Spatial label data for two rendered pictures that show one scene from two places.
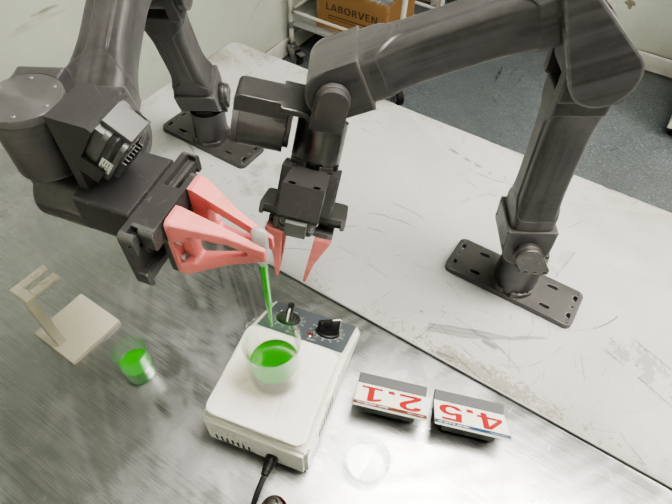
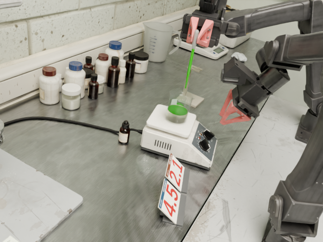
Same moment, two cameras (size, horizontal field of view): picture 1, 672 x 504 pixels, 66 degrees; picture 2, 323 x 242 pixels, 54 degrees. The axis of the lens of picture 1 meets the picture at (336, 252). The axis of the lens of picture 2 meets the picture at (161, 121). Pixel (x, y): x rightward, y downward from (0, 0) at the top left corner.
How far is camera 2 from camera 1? 0.69 m
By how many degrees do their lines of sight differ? 61
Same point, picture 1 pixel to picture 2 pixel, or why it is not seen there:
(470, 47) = (314, 45)
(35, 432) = (151, 94)
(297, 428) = (153, 122)
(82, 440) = (149, 102)
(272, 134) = (261, 60)
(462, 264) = not seen: hidden behind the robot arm
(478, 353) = (214, 221)
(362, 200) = not seen: hidden behind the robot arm
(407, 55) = (299, 40)
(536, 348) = not seen: outside the picture
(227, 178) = (285, 134)
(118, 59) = (255, 12)
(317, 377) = (176, 128)
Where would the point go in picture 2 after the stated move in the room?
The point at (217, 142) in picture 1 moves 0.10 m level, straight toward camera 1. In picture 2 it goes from (304, 127) to (281, 129)
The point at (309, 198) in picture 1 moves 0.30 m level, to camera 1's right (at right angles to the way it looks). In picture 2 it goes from (231, 64) to (273, 138)
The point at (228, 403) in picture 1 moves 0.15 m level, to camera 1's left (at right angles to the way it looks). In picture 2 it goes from (161, 108) to (159, 85)
